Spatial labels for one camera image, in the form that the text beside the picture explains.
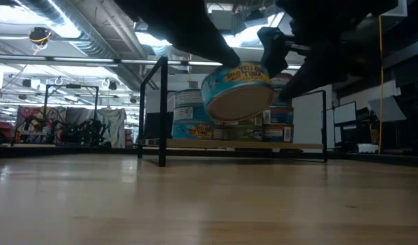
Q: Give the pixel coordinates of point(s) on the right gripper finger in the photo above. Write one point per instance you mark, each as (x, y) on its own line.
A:
(314, 71)
(275, 51)

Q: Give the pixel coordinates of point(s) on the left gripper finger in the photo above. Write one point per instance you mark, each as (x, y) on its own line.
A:
(212, 47)

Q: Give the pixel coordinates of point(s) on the green-label silver-lid can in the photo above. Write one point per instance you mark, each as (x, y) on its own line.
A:
(250, 122)
(244, 133)

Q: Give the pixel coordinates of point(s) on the large white panel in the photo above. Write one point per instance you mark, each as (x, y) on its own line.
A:
(307, 119)

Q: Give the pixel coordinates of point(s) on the white board panel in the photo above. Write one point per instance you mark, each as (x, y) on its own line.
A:
(345, 112)

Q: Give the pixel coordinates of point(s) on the grey angled panel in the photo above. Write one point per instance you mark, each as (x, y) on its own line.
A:
(386, 110)

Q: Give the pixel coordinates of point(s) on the small white object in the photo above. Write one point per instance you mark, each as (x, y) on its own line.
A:
(367, 148)

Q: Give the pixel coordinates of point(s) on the white draped cloth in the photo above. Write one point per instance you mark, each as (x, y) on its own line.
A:
(115, 126)

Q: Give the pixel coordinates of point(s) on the black ceiling device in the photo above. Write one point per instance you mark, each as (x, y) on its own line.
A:
(39, 35)

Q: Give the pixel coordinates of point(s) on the grey draped cloth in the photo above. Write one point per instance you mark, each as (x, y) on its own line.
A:
(79, 115)

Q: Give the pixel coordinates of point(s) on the black background robot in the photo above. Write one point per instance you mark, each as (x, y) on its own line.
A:
(83, 132)

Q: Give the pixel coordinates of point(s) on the black metal stand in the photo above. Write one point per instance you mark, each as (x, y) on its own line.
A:
(45, 109)

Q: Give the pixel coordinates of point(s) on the colourful patterned panel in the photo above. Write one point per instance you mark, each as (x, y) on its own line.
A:
(28, 117)

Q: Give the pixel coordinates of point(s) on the grey wall vent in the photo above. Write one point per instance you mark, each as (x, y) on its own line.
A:
(193, 84)

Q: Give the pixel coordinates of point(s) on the silver ceiling air duct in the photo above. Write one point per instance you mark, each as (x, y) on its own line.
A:
(69, 24)

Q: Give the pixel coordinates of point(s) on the wooden shelf with black frame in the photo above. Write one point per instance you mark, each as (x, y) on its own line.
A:
(236, 144)

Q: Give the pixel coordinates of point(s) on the black aluminium table frame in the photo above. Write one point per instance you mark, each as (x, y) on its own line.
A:
(382, 159)

